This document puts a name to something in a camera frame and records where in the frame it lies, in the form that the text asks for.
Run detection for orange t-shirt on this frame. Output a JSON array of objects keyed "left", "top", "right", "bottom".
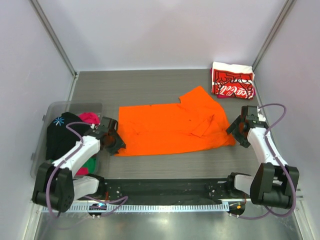
[{"left": 117, "top": 86, "right": 236, "bottom": 157}]

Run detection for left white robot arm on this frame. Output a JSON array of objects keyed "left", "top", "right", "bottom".
[{"left": 32, "top": 116, "right": 126, "bottom": 218}]

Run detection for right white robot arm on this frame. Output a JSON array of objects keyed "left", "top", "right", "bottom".
[{"left": 225, "top": 105, "right": 300, "bottom": 209}]

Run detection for magenta t-shirt in bin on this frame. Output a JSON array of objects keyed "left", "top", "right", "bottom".
[{"left": 78, "top": 112, "right": 101, "bottom": 125}]

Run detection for green t-shirt in bin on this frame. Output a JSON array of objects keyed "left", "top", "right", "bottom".
[{"left": 82, "top": 156, "right": 97, "bottom": 172}]

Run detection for folded red white t-shirt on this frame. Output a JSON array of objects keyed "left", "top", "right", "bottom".
[{"left": 211, "top": 61, "right": 256, "bottom": 97}]

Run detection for black t-shirt in bin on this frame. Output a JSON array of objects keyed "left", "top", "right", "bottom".
[{"left": 45, "top": 112, "right": 83, "bottom": 160}]

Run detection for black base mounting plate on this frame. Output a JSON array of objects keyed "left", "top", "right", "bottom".
[{"left": 97, "top": 177, "right": 251, "bottom": 206}]

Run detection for clear plastic bin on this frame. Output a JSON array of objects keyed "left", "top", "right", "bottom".
[{"left": 30, "top": 100, "right": 104, "bottom": 179}]

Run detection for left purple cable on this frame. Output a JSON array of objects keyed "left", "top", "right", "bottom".
[{"left": 45, "top": 121, "right": 129, "bottom": 219}]

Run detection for purple cable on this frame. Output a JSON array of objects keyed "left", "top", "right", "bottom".
[
  {"left": 45, "top": 121, "right": 129, "bottom": 219},
  {"left": 228, "top": 103, "right": 298, "bottom": 220}
]

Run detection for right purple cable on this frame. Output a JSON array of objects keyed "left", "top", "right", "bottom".
[{"left": 228, "top": 103, "right": 298, "bottom": 220}]

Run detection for slotted cable duct rail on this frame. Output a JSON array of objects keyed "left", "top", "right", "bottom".
[{"left": 66, "top": 202, "right": 230, "bottom": 214}]

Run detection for right aluminium corner post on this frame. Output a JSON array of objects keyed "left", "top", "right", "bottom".
[{"left": 252, "top": 0, "right": 297, "bottom": 71}]

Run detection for aluminium corner post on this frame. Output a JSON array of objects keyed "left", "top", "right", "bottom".
[
  {"left": 29, "top": 0, "right": 77, "bottom": 79},
  {"left": 252, "top": 0, "right": 297, "bottom": 71}
]

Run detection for left aluminium corner post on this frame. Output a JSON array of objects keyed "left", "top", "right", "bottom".
[{"left": 29, "top": 0, "right": 77, "bottom": 79}]

